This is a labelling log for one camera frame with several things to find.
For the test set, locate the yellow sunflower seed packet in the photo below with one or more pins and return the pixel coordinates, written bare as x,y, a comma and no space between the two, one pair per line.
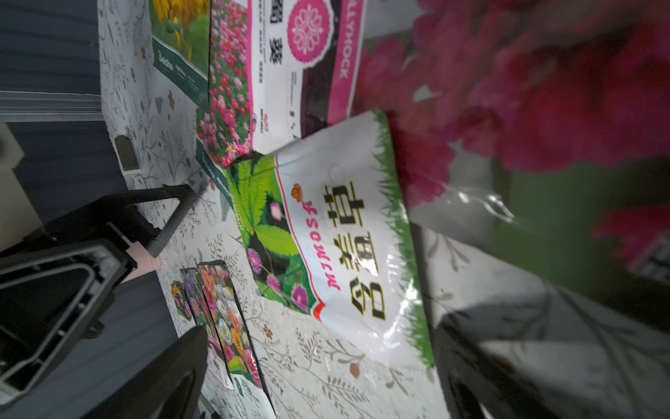
180,41

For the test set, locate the green mimosa seed packet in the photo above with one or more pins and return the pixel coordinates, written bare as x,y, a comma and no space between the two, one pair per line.
326,232

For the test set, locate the chrysanthemum seed packet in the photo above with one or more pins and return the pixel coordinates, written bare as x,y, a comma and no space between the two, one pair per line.
193,310

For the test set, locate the pink pen cup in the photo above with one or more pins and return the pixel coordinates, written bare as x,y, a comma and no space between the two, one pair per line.
145,262

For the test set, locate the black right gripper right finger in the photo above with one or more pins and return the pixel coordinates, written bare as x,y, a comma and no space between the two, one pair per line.
475,385

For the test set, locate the pink hollyhock seed packet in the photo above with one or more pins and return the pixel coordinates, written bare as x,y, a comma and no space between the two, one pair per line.
537,130

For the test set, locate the mixed ranunculus seed packet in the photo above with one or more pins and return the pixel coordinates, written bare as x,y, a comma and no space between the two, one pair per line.
234,341

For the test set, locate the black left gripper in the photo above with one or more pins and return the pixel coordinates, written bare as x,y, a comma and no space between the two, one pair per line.
58,280

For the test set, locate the pink field flowers seed packet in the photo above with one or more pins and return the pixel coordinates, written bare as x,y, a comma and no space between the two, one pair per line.
223,128

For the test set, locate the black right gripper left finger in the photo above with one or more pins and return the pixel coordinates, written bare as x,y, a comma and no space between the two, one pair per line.
168,387

